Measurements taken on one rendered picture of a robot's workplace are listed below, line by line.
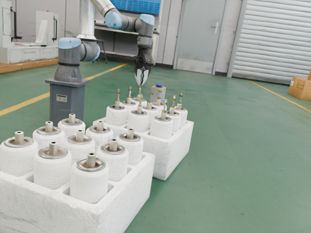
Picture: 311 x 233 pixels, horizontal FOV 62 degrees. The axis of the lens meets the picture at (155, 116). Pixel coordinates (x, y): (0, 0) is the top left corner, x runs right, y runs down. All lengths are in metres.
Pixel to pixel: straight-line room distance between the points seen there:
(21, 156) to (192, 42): 5.72
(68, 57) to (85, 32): 0.20
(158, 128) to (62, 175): 0.51
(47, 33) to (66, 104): 3.39
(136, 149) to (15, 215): 0.38
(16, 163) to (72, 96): 0.76
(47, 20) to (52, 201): 4.28
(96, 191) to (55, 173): 0.12
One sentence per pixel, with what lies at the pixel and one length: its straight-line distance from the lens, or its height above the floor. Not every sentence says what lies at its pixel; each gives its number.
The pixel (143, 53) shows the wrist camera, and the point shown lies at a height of 0.51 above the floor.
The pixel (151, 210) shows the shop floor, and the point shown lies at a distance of 0.98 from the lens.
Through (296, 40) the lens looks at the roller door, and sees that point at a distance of 6.77.
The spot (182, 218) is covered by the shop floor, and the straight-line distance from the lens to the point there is 0.97.
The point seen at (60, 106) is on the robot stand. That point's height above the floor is 0.16.
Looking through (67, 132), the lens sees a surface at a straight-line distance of 0.96.
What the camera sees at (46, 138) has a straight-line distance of 0.87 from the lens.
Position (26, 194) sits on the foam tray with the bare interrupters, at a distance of 0.76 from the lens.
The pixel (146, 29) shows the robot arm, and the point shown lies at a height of 0.62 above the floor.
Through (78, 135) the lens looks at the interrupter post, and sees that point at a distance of 0.83.
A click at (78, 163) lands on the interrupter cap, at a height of 0.25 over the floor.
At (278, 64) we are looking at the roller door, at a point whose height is 0.43.
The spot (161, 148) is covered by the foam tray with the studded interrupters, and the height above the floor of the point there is 0.15.
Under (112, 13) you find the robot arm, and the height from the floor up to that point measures 0.67.
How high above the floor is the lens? 0.58
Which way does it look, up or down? 16 degrees down
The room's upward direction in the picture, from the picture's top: 8 degrees clockwise
